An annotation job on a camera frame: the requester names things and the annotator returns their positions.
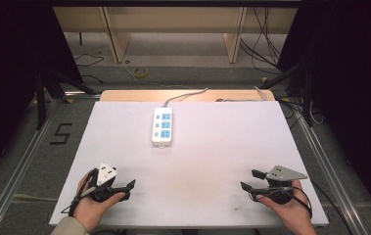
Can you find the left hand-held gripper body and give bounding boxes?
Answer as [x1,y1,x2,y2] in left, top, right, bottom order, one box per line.
[87,162,127,203]

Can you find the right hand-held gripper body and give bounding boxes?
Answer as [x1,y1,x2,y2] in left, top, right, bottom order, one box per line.
[254,164,309,206]

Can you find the person's left hand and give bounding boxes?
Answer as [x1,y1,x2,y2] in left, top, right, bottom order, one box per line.
[72,169,126,233]

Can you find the person's right hand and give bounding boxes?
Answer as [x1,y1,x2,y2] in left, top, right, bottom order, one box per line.
[255,180,318,235]

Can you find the white table cover board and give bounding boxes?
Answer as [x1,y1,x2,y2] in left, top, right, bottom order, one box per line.
[48,100,330,229]

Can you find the white power strip blue sockets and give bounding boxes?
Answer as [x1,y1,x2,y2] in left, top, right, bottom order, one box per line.
[151,106,173,149]

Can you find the wooden table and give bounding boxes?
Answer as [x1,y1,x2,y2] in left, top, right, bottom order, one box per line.
[99,89,276,103]

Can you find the black metal stand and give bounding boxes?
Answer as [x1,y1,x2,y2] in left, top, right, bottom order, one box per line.
[258,60,316,128]
[33,67,99,131]

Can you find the black curtain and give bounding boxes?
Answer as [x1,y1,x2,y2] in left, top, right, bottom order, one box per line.
[276,0,371,226]
[0,0,84,190]

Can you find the yellow tape roll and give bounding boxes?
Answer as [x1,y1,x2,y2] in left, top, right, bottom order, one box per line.
[132,66,149,79]

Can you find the light wooden shelf unit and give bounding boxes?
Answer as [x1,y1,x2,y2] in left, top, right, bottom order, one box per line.
[52,6,299,65]

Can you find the black gripper strap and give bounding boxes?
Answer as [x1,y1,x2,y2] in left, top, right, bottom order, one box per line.
[61,167,98,218]

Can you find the aluminium floor rail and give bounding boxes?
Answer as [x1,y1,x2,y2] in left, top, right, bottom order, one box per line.
[0,91,102,235]
[294,109,371,235]

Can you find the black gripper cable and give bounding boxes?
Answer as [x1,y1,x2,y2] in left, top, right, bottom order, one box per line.
[290,178,348,235]

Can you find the white power strip cable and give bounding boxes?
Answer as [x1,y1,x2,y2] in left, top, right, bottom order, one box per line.
[162,86,209,109]

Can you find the thin black floor cable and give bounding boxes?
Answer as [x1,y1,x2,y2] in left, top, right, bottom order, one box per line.
[73,53,106,84]

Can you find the black floor cables bundle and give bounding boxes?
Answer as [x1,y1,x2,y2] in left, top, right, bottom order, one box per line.
[239,7,287,71]

